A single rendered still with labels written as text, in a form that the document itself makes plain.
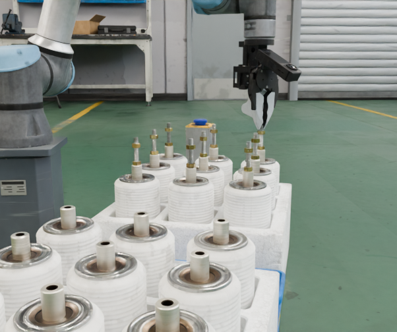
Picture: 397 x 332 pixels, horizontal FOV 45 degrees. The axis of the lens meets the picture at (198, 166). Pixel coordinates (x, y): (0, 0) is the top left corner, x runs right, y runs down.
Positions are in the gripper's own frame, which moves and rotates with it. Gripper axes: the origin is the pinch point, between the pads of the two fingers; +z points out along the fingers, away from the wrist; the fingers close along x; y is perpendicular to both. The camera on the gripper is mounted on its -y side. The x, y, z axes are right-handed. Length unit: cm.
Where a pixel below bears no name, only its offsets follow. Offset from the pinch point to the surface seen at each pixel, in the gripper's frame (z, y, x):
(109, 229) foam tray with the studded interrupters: 18.3, 3.1, 41.2
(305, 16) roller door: -67, 305, -398
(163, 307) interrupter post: 6, -47, 63
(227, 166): 10.7, 5.4, 6.5
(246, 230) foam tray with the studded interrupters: 16.5, -18.6, 23.9
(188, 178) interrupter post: 8.3, -4.7, 26.9
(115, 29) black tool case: -47, 393, -185
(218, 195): 14.7, -1.8, 15.9
